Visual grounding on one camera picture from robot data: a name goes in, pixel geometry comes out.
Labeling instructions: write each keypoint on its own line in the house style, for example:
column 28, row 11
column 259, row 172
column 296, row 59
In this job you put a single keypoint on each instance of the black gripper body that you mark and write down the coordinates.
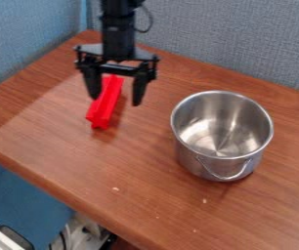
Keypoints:
column 116, row 55

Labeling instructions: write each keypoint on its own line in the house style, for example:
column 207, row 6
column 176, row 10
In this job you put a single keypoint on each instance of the metal pot with handle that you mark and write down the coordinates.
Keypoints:
column 221, row 131

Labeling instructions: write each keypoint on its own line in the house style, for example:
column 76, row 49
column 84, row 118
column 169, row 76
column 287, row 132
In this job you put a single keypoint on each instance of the red plastic block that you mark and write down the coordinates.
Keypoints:
column 102, row 106

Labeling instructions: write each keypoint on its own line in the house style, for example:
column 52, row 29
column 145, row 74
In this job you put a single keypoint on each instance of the white items under table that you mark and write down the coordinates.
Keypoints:
column 81, row 234

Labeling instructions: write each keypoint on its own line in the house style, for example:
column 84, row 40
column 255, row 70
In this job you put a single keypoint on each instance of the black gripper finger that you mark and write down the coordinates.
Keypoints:
column 92, row 77
column 140, row 88

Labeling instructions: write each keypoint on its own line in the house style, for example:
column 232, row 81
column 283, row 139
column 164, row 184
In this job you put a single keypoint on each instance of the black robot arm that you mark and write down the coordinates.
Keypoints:
column 120, row 11

